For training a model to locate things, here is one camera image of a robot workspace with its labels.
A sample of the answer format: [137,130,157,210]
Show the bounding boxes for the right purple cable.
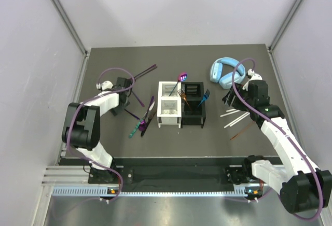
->
[232,58,326,221]

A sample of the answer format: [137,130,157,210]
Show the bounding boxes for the white chopstick lower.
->
[224,112,250,128]

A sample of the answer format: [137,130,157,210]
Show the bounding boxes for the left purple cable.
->
[66,67,136,206]

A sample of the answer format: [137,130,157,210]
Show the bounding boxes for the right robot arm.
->
[223,69,331,214]

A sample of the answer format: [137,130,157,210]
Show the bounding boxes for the rainbow spoon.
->
[169,72,188,96]

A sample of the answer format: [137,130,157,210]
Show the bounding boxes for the copper spoon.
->
[230,121,255,140]

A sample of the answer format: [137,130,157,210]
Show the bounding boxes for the perforated cable duct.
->
[52,186,248,197]

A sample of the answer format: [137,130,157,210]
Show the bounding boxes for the black utensil container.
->
[181,82,206,128]

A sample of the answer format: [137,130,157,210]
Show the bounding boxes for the purple spoon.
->
[139,96,155,131]
[124,109,140,120]

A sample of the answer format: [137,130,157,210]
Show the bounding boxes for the purple fork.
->
[131,90,145,107]

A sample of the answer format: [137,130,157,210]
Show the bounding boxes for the light blue headphones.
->
[209,56,247,90]

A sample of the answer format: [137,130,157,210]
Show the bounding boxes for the blue fork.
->
[197,89,210,108]

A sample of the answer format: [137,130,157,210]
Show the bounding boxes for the black knife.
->
[140,111,156,137]

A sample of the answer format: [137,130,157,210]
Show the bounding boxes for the white chopstick middle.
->
[220,110,240,118]

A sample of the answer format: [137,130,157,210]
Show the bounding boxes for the silver black fork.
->
[134,64,158,79]

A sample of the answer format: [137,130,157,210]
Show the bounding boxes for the white-blade green-handle knife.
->
[129,102,155,138]

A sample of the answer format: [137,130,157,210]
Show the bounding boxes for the purple cable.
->
[232,58,326,221]
[66,67,136,206]

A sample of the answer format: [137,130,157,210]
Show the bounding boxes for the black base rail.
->
[114,157,262,192]

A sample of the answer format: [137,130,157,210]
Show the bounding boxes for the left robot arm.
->
[62,78,134,183]

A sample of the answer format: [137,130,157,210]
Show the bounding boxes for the white utensil container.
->
[157,81,182,128]

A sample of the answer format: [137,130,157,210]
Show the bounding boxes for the copper fork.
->
[177,89,192,112]

